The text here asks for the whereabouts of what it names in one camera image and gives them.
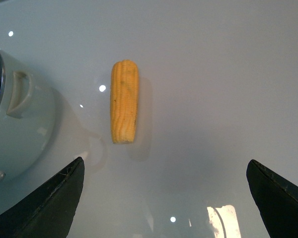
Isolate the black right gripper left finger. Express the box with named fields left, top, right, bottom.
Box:
left=0, top=157, right=85, bottom=238

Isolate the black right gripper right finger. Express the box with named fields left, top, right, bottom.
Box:
left=246, top=160, right=298, bottom=238

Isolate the yellow corn cob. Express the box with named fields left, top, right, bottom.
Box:
left=110, top=59, right=139, bottom=144

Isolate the pale green steel pot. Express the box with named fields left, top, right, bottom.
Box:
left=0, top=49, right=56, bottom=183

